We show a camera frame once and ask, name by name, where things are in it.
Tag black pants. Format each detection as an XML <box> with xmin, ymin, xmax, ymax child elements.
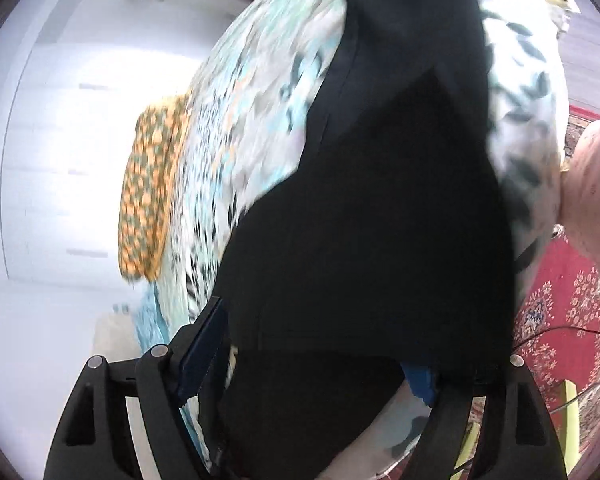
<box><xmin>214</xmin><ymin>0</ymin><xmax>514</xmax><ymax>479</ymax></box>

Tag yellow-green plastic object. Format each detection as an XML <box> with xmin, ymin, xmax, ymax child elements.
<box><xmin>562</xmin><ymin>379</ymin><xmax>580</xmax><ymax>474</ymax></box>

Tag red patterned rug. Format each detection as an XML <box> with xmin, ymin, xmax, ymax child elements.
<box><xmin>462</xmin><ymin>103</ymin><xmax>600</xmax><ymax>480</ymax></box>

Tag far blue floral pillow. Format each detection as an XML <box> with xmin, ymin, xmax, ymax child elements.
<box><xmin>132</xmin><ymin>283</ymin><xmax>171</xmax><ymax>353</ymax></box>

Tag pink dotted pajama leg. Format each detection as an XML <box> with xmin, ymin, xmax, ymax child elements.
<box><xmin>558</xmin><ymin>120</ymin><xmax>600</xmax><ymax>274</ymax></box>

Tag orange patterned folded blanket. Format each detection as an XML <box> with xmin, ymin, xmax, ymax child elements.
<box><xmin>118</xmin><ymin>93</ymin><xmax>190</xmax><ymax>282</ymax></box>

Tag floral bed sheet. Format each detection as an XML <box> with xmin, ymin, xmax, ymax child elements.
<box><xmin>159</xmin><ymin>0</ymin><xmax>565</xmax><ymax>479</ymax></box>

